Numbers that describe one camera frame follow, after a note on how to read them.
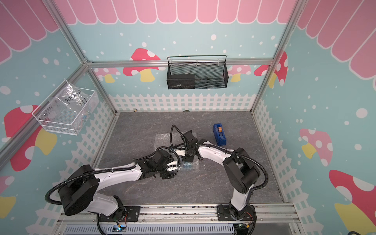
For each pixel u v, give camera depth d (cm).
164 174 78
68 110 72
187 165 87
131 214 75
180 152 78
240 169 48
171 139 76
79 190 43
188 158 81
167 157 69
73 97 73
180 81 91
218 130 101
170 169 75
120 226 73
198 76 93
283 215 75
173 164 74
